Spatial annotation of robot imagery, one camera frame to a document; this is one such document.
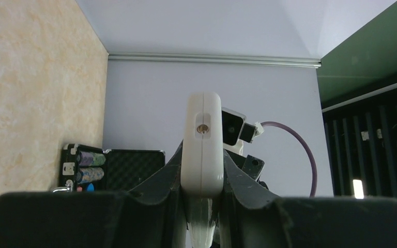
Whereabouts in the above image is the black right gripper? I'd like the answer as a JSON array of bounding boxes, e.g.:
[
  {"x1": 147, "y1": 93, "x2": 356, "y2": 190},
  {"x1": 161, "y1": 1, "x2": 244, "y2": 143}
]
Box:
[{"x1": 223, "y1": 149, "x2": 269, "y2": 190}]

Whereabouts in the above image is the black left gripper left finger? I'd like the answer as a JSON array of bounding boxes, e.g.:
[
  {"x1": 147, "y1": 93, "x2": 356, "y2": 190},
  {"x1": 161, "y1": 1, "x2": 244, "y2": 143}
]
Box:
[{"x1": 0, "y1": 147, "x2": 185, "y2": 247}]

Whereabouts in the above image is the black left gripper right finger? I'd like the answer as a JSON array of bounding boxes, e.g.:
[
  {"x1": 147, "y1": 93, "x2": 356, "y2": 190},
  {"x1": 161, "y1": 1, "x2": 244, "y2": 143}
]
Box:
[{"x1": 219, "y1": 152, "x2": 397, "y2": 247}]

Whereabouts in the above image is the white remote control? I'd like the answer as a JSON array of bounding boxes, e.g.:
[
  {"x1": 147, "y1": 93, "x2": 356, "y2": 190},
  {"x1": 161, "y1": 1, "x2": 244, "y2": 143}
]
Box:
[{"x1": 180, "y1": 92, "x2": 224, "y2": 247}]

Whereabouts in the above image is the blue dealer chip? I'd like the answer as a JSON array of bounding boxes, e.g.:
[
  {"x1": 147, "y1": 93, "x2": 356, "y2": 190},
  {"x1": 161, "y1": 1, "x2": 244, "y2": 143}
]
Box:
[{"x1": 83, "y1": 183, "x2": 95, "y2": 192}]

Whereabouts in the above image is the green blue chip stack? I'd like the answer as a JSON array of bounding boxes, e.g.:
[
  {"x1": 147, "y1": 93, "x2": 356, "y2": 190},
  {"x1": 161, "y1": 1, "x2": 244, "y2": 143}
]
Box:
[{"x1": 75, "y1": 167, "x2": 104, "y2": 184}]

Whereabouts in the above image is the black poker chip case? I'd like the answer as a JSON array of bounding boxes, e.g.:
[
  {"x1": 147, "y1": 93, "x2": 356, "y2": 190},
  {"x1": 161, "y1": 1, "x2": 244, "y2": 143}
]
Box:
[{"x1": 51, "y1": 144, "x2": 165, "y2": 192}]

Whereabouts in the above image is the purple poker chip stack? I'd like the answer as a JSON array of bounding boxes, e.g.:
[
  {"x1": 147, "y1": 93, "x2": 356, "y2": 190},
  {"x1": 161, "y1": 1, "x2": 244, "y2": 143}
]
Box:
[{"x1": 76, "y1": 151, "x2": 106, "y2": 167}]

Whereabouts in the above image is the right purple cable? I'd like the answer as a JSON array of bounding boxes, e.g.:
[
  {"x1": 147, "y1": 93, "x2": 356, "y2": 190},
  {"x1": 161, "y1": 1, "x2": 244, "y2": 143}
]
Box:
[{"x1": 260, "y1": 121, "x2": 319, "y2": 198}]

